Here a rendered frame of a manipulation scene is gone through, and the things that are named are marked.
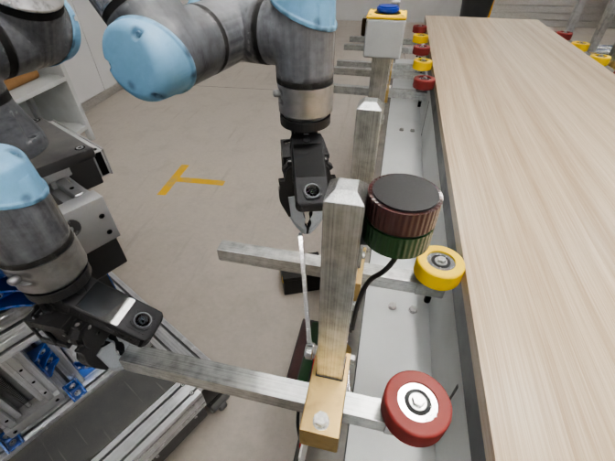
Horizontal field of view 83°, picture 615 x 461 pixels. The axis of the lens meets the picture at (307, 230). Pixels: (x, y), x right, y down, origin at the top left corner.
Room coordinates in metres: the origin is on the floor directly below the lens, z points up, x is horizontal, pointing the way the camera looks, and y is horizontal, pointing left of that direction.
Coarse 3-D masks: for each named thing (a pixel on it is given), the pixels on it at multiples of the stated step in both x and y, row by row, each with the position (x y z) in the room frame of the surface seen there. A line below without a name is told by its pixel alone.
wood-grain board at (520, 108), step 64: (448, 64) 1.59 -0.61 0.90; (512, 64) 1.59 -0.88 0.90; (576, 64) 1.59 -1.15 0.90; (448, 128) 0.96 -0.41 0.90; (512, 128) 0.96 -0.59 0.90; (576, 128) 0.96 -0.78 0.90; (448, 192) 0.66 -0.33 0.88; (512, 192) 0.63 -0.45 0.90; (576, 192) 0.63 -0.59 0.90; (512, 256) 0.43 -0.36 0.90; (576, 256) 0.43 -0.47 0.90; (512, 320) 0.30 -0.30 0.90; (576, 320) 0.30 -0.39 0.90; (512, 384) 0.20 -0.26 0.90; (576, 384) 0.20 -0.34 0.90; (512, 448) 0.13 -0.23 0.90; (576, 448) 0.13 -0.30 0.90
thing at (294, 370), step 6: (300, 330) 0.41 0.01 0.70; (300, 336) 0.40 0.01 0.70; (306, 336) 0.40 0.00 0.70; (300, 342) 0.39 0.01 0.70; (306, 342) 0.39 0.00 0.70; (300, 348) 0.37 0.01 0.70; (294, 354) 0.36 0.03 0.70; (300, 354) 0.36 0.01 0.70; (294, 360) 0.35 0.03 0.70; (300, 360) 0.35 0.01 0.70; (294, 366) 0.33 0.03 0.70; (294, 372) 0.32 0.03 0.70; (294, 378) 0.31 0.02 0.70
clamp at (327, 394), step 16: (320, 384) 0.22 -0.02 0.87; (336, 384) 0.22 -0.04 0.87; (320, 400) 0.20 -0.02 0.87; (336, 400) 0.20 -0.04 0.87; (304, 416) 0.18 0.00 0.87; (336, 416) 0.18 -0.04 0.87; (304, 432) 0.16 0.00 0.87; (320, 432) 0.16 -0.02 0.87; (336, 432) 0.16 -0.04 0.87; (320, 448) 0.16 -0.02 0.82; (336, 448) 0.15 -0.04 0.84
